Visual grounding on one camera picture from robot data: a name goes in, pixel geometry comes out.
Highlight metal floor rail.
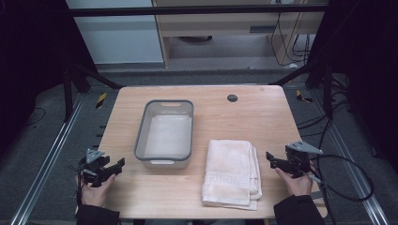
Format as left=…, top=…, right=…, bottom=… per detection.
left=309, top=88, right=390, bottom=225
left=8, top=93, right=87, bottom=225

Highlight person's right hand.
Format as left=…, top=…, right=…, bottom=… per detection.
left=274, top=167, right=314, bottom=198

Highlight white cabinet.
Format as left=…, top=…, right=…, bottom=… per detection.
left=65, top=0, right=165, bottom=65

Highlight bundle of black floor cables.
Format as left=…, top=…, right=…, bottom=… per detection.
left=296, top=74, right=360, bottom=151

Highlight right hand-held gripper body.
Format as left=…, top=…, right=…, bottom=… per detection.
left=283, top=140, right=324, bottom=179

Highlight black horizontal bar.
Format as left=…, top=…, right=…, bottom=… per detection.
left=67, top=4, right=329, bottom=18

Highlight black and yellow floor tape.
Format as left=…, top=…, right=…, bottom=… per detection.
left=295, top=89, right=314, bottom=104
left=95, top=92, right=108, bottom=110

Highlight hanging black desk cables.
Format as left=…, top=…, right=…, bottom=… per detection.
left=270, top=0, right=313, bottom=68

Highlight folded white towel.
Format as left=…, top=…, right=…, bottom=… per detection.
left=201, top=139, right=264, bottom=212

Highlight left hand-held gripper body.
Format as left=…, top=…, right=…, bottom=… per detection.
left=78, top=148, right=111, bottom=188

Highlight black metal stand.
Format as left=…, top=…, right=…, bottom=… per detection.
left=60, top=60, right=125, bottom=123
left=269, top=59, right=348, bottom=118

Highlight white basin with grey rim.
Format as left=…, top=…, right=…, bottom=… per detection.
left=133, top=98, right=195, bottom=171

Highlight person's left hand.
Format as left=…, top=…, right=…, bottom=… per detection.
left=75, top=173, right=117, bottom=208

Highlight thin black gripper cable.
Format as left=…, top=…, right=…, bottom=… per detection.
left=74, top=157, right=87, bottom=209

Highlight light wooden desk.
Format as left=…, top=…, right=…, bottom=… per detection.
left=151, top=0, right=329, bottom=69

